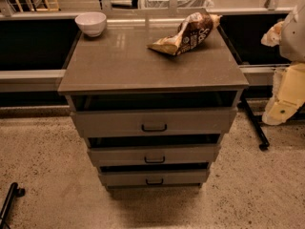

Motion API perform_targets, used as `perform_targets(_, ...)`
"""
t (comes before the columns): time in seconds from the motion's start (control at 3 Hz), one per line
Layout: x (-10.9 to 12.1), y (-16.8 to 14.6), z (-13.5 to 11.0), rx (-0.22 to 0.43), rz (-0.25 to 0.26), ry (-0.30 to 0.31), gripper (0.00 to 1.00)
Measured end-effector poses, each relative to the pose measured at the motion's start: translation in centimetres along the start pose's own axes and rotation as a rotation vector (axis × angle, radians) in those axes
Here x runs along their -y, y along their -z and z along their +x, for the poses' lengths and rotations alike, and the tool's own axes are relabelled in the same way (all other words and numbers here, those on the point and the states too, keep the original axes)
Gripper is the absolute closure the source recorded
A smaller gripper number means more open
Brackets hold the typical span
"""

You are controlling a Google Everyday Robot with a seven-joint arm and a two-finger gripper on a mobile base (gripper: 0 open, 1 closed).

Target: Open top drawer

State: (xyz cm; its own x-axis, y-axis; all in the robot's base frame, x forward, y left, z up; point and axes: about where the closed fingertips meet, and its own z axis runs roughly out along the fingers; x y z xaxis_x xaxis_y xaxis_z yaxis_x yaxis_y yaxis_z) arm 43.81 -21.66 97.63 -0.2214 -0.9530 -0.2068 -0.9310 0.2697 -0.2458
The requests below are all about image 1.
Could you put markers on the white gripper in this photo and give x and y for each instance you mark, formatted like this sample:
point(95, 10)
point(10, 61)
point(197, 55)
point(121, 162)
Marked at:
point(294, 38)

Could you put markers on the grey top drawer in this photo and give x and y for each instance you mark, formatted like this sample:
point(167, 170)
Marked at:
point(154, 122)

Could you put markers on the grey drawer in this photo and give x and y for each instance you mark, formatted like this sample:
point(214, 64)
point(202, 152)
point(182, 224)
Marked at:
point(154, 122)
point(151, 155)
point(154, 178)

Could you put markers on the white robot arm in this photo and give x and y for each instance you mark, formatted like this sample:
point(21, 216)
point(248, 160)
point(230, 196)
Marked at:
point(292, 43)

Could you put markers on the grey drawer cabinet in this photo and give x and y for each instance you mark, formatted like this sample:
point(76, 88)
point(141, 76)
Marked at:
point(117, 72)

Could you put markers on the grey bottom drawer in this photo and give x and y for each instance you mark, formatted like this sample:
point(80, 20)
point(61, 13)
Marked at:
point(154, 178)

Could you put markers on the grey middle drawer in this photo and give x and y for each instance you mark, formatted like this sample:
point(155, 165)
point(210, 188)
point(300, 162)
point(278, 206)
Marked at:
point(151, 155)

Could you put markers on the black metal stand leg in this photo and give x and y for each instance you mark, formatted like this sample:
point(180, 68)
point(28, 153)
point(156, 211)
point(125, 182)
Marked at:
point(264, 143)

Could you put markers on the brown snack bag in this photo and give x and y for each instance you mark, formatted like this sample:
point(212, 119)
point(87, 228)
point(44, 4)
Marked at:
point(194, 29)

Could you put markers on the white ceramic bowl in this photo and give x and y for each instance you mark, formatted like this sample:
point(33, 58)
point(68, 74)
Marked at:
point(91, 23)

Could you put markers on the black pole lower left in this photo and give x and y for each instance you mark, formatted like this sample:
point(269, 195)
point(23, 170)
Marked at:
point(14, 192)

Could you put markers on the white wire basket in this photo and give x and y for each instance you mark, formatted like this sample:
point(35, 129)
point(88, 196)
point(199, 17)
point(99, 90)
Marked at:
point(182, 4)

